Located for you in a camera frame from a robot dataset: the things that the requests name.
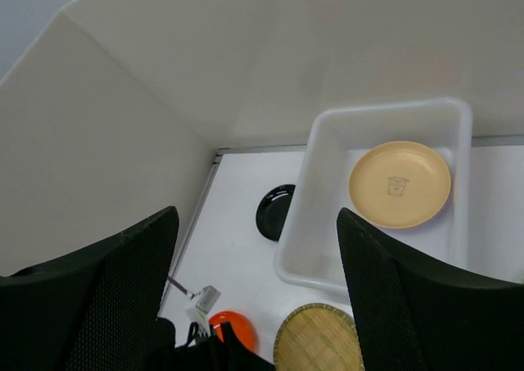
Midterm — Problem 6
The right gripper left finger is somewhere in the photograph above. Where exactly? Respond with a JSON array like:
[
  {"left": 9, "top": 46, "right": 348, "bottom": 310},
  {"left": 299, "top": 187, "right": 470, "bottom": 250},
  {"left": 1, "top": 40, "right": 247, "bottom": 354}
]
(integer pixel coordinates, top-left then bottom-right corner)
[{"left": 1, "top": 206, "right": 179, "bottom": 370}]

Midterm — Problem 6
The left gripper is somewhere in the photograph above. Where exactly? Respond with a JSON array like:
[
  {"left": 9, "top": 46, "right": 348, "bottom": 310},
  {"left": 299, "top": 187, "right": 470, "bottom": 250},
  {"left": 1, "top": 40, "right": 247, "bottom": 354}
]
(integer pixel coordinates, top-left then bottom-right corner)
[{"left": 157, "top": 318, "right": 275, "bottom": 370}]

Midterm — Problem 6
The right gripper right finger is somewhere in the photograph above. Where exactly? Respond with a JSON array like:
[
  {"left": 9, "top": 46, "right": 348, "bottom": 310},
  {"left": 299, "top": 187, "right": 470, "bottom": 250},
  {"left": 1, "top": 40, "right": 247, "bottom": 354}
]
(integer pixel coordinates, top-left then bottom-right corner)
[{"left": 337, "top": 208, "right": 523, "bottom": 370}]

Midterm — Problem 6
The orange plate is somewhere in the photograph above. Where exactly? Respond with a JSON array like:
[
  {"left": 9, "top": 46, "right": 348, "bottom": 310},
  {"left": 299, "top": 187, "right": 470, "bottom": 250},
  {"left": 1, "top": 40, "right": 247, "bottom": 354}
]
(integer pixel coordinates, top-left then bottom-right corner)
[{"left": 209, "top": 310, "right": 257, "bottom": 352}]

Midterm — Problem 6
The beige plate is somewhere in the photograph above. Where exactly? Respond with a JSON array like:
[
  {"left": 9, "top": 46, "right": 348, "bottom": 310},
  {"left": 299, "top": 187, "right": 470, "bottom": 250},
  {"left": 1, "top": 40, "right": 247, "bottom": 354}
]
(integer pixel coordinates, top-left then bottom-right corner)
[{"left": 348, "top": 141, "right": 452, "bottom": 229}]

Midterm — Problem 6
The white plastic bin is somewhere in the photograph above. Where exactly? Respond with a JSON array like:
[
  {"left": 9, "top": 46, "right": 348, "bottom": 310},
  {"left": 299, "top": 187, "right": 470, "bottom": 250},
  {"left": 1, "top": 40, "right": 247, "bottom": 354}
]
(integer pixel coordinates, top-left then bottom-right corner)
[{"left": 274, "top": 97, "right": 472, "bottom": 296}]

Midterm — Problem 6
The round bamboo mat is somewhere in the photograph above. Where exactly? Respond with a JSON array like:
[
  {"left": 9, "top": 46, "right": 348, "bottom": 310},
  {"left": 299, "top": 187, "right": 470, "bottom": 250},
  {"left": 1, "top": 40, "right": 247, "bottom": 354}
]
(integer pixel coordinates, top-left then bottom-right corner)
[{"left": 273, "top": 303, "right": 364, "bottom": 370}]

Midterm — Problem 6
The black plate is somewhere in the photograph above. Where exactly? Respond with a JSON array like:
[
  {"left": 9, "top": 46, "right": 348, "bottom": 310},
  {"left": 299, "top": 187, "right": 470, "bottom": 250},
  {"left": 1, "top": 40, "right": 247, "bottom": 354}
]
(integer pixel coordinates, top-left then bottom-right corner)
[{"left": 255, "top": 184, "right": 296, "bottom": 242}]

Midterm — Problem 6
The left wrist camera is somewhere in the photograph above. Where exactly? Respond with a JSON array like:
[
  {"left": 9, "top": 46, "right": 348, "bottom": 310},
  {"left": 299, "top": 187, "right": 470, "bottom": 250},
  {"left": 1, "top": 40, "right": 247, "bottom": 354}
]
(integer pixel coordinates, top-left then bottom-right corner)
[{"left": 185, "top": 286, "right": 221, "bottom": 330}]

